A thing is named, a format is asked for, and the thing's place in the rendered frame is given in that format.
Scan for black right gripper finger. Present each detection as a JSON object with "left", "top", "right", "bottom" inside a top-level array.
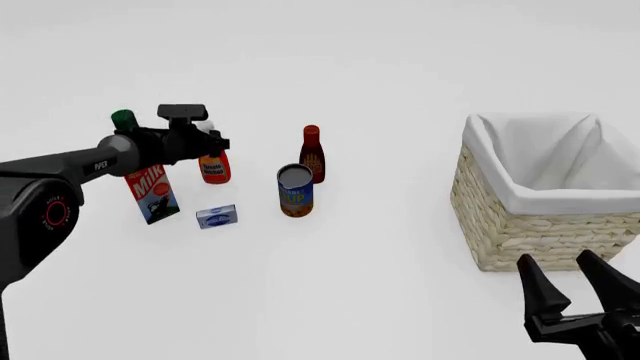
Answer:
[
  {"left": 515, "top": 253, "right": 573, "bottom": 322},
  {"left": 575, "top": 248, "right": 640, "bottom": 315}
]

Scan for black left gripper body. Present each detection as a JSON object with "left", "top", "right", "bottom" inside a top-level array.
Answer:
[{"left": 162, "top": 125, "right": 214, "bottom": 167}]

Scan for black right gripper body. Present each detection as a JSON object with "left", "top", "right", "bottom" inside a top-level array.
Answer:
[{"left": 522, "top": 307, "right": 640, "bottom": 360}]

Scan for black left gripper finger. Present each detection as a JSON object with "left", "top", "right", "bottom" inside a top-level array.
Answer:
[{"left": 208, "top": 129, "right": 232, "bottom": 159}]

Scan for red ketchup bottle white cap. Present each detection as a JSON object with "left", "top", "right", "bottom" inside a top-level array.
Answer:
[{"left": 196, "top": 119, "right": 233, "bottom": 186}]

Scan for woven wicker basket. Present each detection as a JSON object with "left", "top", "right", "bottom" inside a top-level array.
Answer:
[{"left": 449, "top": 143, "right": 640, "bottom": 273}]

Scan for white cloth basket liner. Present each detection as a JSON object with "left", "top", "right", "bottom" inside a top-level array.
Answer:
[{"left": 461, "top": 111, "right": 640, "bottom": 216}]

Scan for small flat plate on stalk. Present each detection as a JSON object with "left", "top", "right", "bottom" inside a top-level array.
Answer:
[{"left": 156, "top": 103, "right": 209, "bottom": 128}]

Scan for red and blue milk carton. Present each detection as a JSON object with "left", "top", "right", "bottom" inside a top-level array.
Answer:
[{"left": 123, "top": 163, "right": 182, "bottom": 226}]

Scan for green capped bottle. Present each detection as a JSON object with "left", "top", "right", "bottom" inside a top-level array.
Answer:
[{"left": 110, "top": 108, "right": 140, "bottom": 133}]

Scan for small blue white butter box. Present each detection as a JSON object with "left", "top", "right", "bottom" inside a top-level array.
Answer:
[{"left": 195, "top": 203, "right": 239, "bottom": 231}]

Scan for blue and orange soup can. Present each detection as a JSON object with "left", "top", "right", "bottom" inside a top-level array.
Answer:
[{"left": 276, "top": 162, "right": 316, "bottom": 219}]

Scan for dark red sauce bottle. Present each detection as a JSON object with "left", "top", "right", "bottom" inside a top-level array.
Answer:
[{"left": 298, "top": 124, "right": 327, "bottom": 185}]

